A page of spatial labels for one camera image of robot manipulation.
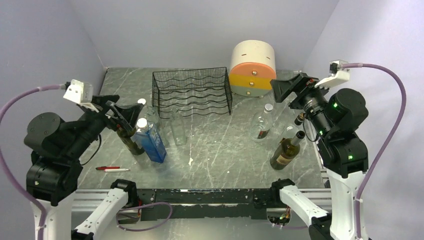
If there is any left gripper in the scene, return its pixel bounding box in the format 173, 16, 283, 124
63, 93, 144, 159

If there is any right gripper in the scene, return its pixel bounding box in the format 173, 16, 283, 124
269, 71, 333, 136

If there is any blue square bottle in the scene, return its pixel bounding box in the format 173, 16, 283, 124
131, 118, 167, 164

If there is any clear glass bottle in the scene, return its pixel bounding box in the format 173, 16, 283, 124
170, 107, 187, 146

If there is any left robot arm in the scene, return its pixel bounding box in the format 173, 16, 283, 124
24, 95, 144, 240

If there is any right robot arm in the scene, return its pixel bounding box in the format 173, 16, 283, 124
269, 73, 369, 240

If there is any dark green wine bottle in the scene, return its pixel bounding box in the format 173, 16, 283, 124
116, 124, 145, 156

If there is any clear bottle white cap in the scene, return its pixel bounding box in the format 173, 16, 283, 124
137, 98, 161, 130

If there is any round clear bottle silver cap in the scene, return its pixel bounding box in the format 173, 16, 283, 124
248, 103, 274, 141

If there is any clear bottle gold top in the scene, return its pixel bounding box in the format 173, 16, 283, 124
278, 112, 305, 143

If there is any green wine bottle label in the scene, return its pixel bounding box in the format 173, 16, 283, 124
269, 130, 306, 170

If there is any round cream drawer cabinet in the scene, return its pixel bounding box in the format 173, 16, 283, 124
229, 40, 277, 98

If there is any red pen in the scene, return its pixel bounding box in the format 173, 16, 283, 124
95, 166, 121, 171

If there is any white pen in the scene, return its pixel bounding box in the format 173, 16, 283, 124
104, 168, 130, 173

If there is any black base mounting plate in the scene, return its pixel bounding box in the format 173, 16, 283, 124
137, 188, 286, 221

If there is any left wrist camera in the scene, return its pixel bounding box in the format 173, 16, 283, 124
63, 79, 94, 104

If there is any black wire wine rack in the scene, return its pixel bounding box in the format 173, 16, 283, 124
151, 67, 233, 120

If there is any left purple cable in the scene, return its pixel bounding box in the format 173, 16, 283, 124
0, 84, 72, 240

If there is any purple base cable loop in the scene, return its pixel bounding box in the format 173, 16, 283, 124
115, 202, 174, 232

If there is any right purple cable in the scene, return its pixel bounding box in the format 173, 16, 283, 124
341, 62, 407, 240

